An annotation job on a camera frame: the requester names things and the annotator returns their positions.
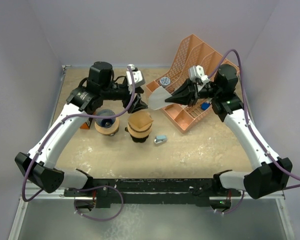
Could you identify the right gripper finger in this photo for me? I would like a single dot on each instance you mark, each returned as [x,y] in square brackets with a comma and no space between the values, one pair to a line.
[187,87]
[187,97]

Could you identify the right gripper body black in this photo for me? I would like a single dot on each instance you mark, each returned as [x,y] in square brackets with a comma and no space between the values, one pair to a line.
[210,91]

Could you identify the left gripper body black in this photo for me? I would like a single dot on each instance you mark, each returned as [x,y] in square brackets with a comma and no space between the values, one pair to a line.
[119,92]

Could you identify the brown paper coffee filter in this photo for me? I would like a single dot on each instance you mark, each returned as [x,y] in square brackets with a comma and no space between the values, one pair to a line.
[140,121]

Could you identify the white paper coffee filter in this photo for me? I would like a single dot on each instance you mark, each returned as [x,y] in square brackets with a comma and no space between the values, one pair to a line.
[157,98]

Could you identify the wooden ring dripper stand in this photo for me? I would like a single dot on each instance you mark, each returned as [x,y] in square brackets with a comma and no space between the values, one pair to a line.
[139,134]

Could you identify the orange coffee filter bag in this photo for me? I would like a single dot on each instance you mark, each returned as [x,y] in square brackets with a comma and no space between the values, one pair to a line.
[86,125]

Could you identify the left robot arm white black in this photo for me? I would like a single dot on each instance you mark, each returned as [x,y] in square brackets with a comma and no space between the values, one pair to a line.
[39,164]

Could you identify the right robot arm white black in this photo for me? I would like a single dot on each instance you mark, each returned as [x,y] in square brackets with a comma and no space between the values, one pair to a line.
[270,172]

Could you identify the blue stamp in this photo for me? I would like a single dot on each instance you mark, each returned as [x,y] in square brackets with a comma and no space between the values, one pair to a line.
[205,105]

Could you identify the peach plastic desk organizer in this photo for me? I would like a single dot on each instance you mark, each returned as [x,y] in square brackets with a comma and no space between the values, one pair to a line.
[191,51]

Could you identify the small blue stapler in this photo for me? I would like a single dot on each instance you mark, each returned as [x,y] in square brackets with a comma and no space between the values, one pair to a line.
[160,139]

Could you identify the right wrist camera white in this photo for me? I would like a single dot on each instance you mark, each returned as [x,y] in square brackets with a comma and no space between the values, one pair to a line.
[197,75]

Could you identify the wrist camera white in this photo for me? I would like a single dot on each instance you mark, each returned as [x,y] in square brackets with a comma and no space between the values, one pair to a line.
[135,76]
[197,75]

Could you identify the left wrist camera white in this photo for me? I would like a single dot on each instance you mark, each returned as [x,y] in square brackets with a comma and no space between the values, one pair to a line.
[135,76]

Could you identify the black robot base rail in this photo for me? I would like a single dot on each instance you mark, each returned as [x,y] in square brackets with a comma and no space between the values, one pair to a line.
[158,191]

